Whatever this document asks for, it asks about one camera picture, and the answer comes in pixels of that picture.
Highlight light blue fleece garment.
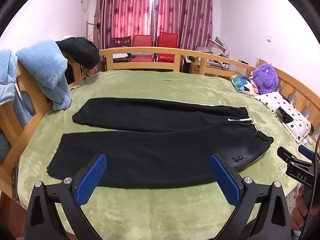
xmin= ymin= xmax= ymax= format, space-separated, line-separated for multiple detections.
xmin=0 ymin=40 xmax=73 ymax=172

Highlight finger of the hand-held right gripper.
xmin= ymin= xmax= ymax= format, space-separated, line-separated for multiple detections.
xmin=277 ymin=146 xmax=297 ymax=167
xmin=298 ymin=144 xmax=315 ymax=161

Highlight dark wooden chair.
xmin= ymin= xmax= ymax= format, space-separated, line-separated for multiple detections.
xmin=110 ymin=36 xmax=132 ymax=48

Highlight spotted white bed sheet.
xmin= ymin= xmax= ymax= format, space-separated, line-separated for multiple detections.
xmin=285 ymin=184 xmax=301 ymax=213

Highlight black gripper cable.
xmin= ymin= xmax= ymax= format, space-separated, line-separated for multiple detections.
xmin=303 ymin=134 xmax=320 ymax=240

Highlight wooden bed frame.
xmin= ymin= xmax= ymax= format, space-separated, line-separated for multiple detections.
xmin=0 ymin=47 xmax=320 ymax=207

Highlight purple plush toy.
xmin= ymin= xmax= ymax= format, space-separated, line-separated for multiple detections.
xmin=251 ymin=64 xmax=279 ymax=95

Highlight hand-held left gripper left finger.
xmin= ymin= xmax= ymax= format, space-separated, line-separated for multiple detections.
xmin=25 ymin=153 xmax=115 ymax=240

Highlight green fleece blanket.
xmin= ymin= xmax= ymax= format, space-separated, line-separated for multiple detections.
xmin=17 ymin=69 xmax=315 ymax=236

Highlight black pants with white stripe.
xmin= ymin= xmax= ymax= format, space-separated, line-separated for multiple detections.
xmin=47 ymin=97 xmax=274 ymax=190

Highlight pink floral curtain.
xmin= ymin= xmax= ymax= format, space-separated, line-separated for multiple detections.
xmin=150 ymin=0 xmax=213 ymax=51
xmin=94 ymin=0 xmax=155 ymax=49

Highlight person's right hand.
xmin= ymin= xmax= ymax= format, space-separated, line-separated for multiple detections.
xmin=291 ymin=184 xmax=316 ymax=231

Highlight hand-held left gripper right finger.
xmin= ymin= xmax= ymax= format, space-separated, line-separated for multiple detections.
xmin=209 ymin=154 xmax=293 ymax=240

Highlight white flower print pillow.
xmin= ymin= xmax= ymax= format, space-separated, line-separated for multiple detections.
xmin=255 ymin=92 xmax=312 ymax=144

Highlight wooden coat rack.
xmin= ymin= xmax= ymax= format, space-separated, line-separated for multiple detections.
xmin=86 ymin=21 xmax=102 ymax=46

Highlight black garment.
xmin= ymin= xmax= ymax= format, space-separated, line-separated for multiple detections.
xmin=55 ymin=37 xmax=100 ymax=70

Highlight geometric patterned cushion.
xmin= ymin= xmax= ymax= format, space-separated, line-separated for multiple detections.
xmin=231 ymin=74 xmax=262 ymax=96

